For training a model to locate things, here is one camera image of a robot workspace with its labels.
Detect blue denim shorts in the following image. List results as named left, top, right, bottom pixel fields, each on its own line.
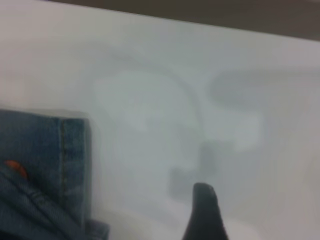
left=0, top=109, right=111, bottom=240

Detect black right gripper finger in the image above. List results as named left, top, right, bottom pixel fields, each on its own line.
left=181, top=182, right=230, bottom=240

